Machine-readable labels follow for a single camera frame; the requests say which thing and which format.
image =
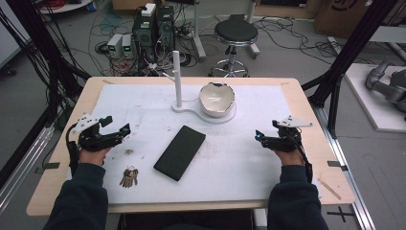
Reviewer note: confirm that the person's right hand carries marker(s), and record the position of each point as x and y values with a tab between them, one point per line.
288	157

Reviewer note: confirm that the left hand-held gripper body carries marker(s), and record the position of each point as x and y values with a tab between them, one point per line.
92	140

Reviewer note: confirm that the black computer tower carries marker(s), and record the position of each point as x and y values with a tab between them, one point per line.
165	28
144	36

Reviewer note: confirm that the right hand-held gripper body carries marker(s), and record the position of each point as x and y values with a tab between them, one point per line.
285	140

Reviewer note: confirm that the black tape cross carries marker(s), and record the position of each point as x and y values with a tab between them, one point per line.
341	214

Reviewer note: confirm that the grey tape piece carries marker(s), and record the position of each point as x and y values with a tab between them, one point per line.
49	166
336	165

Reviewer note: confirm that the black metal frame post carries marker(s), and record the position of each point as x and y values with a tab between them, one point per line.
41	48
348	54

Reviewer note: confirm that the white jagged-rim bowl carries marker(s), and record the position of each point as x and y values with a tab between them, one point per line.
217	100

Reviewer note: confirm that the aluminium floor rail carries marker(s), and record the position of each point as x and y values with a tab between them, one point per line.
351	179
25	166

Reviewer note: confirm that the thin wooden stick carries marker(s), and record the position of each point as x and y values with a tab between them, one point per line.
329	189

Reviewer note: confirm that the white metal stand leg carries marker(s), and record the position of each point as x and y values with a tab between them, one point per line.
252	41
198	35

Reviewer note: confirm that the black round stool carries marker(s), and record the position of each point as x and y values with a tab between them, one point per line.
235	32

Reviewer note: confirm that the person's left hand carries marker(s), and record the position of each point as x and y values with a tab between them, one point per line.
93	156

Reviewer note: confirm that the bunch of brass keys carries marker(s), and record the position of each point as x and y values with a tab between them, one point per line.
129	178

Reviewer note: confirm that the white stand with pole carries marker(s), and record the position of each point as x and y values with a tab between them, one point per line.
177	76

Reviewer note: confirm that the cardboard box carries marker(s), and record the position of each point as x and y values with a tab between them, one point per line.
341	16

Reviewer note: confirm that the white box on computer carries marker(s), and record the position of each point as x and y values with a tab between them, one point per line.
148	9

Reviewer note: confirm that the white power strip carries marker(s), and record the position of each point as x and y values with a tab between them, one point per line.
335	44

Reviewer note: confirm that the white floor platform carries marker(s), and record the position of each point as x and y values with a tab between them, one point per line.
370	105

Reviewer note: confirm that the white table mat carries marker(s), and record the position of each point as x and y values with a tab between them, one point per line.
230	159

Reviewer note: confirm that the grey bench power supply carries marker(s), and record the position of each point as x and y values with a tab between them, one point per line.
115	44
127	46

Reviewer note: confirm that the black smartphone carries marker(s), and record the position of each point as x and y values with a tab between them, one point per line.
179	152

